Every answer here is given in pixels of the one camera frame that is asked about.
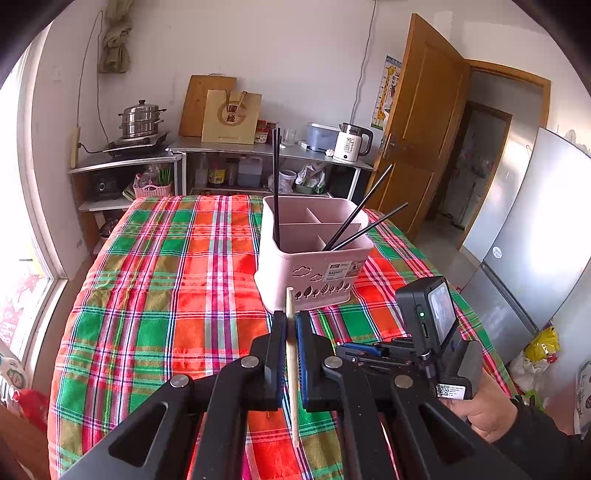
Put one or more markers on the steel steamer pot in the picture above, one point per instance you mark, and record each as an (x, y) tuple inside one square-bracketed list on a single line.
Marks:
[(141, 121)]

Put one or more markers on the silver refrigerator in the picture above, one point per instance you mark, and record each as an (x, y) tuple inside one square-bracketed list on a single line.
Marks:
[(545, 221)]

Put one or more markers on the metal kitchen shelf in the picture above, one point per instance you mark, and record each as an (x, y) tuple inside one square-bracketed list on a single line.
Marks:
[(221, 146)]

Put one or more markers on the white plastic jug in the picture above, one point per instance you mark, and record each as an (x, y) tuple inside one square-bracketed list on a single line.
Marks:
[(249, 173)]

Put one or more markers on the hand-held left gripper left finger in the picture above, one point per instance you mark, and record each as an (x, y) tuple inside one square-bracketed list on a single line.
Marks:
[(277, 360)]

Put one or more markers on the black chopstick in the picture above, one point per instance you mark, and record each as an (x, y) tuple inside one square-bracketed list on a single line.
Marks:
[(360, 205), (374, 224), (279, 184), (274, 184)]

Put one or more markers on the clear plastic container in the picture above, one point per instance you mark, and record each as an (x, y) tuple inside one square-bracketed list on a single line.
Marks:
[(321, 138)]

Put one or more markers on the glass cup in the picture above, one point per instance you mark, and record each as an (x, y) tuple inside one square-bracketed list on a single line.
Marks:
[(289, 137)]

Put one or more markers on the white plastic bag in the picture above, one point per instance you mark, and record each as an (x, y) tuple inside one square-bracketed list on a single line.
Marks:
[(521, 374)]

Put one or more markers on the tied beige curtain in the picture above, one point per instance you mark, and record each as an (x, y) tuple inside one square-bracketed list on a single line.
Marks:
[(115, 50)]

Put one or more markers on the person's right hand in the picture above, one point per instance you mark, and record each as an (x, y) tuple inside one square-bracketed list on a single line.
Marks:
[(489, 410)]

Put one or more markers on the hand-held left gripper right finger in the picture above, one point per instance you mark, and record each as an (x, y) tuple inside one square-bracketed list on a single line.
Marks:
[(302, 364)]

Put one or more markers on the wooden door frame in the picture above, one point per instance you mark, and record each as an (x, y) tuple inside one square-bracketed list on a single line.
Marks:
[(508, 71)]

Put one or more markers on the white window frame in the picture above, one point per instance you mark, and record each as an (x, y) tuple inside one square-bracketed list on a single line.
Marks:
[(46, 221)]

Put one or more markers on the white jar with red lid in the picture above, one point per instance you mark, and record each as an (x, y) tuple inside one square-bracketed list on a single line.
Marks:
[(261, 134)]

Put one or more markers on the pink woven basket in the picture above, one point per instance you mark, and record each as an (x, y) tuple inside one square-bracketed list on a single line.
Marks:
[(152, 190)]

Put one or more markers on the beige power strip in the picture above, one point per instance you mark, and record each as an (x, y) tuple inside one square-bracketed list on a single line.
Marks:
[(74, 147)]

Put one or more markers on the person's right forearm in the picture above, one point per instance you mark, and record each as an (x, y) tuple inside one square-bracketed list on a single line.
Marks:
[(545, 443)]

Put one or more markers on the wooden chopstick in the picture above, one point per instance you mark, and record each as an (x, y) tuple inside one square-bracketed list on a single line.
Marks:
[(292, 378)]

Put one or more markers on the yellow plastic bag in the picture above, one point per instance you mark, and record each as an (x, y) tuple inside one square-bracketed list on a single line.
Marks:
[(542, 344)]

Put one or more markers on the tan paper bag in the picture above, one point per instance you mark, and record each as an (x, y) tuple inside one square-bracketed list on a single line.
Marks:
[(231, 124)]

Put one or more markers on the pink plastic utensil basket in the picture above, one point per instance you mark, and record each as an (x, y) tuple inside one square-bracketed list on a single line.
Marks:
[(286, 267)]

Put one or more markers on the wooden cutting board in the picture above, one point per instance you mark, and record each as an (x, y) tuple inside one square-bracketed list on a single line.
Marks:
[(196, 106)]

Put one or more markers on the giraffe wall poster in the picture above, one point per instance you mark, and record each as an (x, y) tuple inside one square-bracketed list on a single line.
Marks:
[(387, 92)]

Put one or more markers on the black induction cooker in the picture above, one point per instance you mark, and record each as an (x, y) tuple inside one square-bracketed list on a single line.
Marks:
[(134, 145)]

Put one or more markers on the wooden door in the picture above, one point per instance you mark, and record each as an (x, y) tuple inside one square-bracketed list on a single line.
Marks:
[(425, 115)]

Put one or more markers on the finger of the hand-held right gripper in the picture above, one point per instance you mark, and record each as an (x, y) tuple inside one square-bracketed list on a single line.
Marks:
[(397, 363), (364, 349)]

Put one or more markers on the plaid tablecloth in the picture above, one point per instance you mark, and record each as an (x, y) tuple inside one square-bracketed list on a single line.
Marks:
[(161, 300)]

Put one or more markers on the yellow label bottle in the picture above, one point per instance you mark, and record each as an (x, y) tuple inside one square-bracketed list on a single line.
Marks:
[(216, 174)]

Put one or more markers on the white electric kettle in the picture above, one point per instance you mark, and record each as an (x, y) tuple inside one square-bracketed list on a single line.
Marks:
[(348, 145)]

